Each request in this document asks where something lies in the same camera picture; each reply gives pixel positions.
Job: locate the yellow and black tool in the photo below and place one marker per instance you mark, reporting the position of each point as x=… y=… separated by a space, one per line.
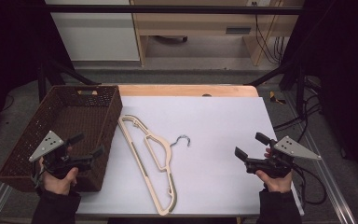
x=273 y=98

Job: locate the person's left hand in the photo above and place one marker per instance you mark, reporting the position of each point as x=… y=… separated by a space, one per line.
x=59 y=186

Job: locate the dark chair base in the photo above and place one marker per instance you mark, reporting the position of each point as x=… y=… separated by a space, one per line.
x=172 y=39

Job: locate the person's right hand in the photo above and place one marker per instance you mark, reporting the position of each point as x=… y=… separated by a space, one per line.
x=278 y=184

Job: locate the white cabinet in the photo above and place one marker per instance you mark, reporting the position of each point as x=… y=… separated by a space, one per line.
x=96 y=34

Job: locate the black metal stand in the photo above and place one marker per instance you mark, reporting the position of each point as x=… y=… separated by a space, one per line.
x=299 y=84
x=42 y=77

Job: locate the brown woven basket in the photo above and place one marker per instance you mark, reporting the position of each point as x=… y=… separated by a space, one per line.
x=74 y=112

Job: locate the black curtain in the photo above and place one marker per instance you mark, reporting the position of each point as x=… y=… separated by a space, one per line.
x=9 y=46
x=345 y=62

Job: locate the light wooden desk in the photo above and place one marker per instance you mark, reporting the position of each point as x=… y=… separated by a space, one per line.
x=192 y=23

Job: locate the white table sheet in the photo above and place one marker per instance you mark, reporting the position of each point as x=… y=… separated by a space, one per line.
x=223 y=130

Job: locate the black horizontal metal bar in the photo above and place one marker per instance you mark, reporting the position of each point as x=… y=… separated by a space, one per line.
x=167 y=9

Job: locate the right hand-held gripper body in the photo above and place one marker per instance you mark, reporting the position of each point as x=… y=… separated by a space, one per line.
x=292 y=150

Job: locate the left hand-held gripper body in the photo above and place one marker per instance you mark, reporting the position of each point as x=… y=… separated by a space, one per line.
x=48 y=144

